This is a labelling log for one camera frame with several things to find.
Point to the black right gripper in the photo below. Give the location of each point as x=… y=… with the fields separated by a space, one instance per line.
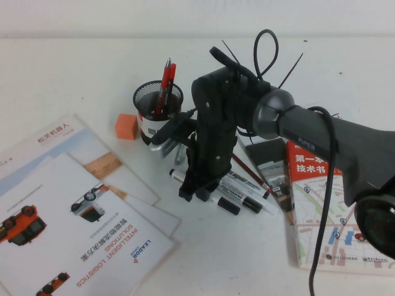
x=214 y=123

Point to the dark red pencil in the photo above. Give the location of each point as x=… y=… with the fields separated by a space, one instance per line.
x=253 y=174

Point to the black mesh pen holder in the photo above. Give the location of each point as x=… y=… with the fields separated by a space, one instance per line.
x=145 y=101

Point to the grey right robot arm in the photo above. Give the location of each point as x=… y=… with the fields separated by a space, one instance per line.
x=308 y=129

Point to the marker printed white board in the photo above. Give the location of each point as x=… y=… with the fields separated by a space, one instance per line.
x=243 y=183

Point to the red and map cover book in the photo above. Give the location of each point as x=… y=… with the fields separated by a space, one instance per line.
x=308 y=216

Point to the Leador logistics brochure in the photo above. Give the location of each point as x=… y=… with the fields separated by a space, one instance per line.
x=77 y=222

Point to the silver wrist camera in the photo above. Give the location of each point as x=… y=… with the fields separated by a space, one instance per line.
x=163 y=149

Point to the black zip tie tail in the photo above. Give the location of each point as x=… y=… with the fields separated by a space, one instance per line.
x=230 y=50
x=291 y=71

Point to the white paper sheet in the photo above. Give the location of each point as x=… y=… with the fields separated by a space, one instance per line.
x=160 y=216

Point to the AgileX brochure with grey photo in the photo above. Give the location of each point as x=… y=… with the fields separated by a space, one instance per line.
x=268 y=151

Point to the red pen with silver clip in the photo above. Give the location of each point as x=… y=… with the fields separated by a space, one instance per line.
x=164 y=77

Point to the whiteboard marker with black ends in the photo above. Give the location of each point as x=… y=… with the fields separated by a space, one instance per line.
x=253 y=207

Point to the whiteboard marker with large black cap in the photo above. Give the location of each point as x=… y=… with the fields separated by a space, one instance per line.
x=230 y=206

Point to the AgileX brochure with wood photo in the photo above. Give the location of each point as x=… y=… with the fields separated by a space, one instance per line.
x=46 y=138

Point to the orange foam cube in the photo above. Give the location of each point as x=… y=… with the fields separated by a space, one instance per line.
x=126 y=128

